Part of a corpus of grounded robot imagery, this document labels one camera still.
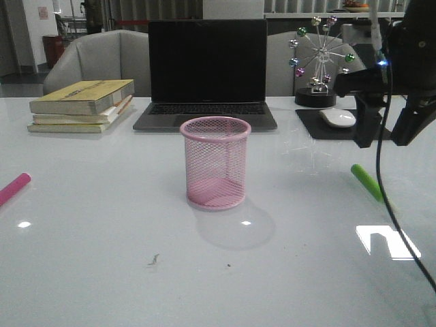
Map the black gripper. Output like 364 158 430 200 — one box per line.
333 1 435 148

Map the green highlighter pen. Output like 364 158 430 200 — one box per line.
350 163 391 205

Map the pink highlighter pen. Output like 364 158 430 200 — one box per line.
0 172 31 206

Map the pink mesh pen holder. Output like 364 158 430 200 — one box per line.
180 116 251 211

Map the white computer mouse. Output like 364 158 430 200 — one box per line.
320 108 356 128

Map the black mouse pad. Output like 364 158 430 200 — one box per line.
294 108 392 140

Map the ferris wheel desk toy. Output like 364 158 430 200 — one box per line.
288 16 357 108

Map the grey armchair right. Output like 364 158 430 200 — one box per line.
266 31 366 97

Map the grey armchair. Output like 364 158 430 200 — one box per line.
266 31 366 97
43 29 151 97

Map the fruit bowl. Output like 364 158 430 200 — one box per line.
343 0 369 13

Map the dark grey laptop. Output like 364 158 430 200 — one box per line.
133 19 277 132

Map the white box behind laptop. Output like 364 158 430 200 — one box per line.
202 0 264 19

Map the grey armchair left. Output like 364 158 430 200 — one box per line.
43 29 151 97

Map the yellow top book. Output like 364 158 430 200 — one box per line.
29 79 135 115

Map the yellow book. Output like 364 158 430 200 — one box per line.
27 112 124 134
29 79 135 115

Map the red trash bin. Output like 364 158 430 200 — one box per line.
42 35 64 68

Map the middle cream book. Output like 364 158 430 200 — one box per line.
33 95 133 125

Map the bottom yellow book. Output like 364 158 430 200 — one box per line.
27 112 124 134

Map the black cable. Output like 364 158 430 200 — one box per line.
375 20 436 290

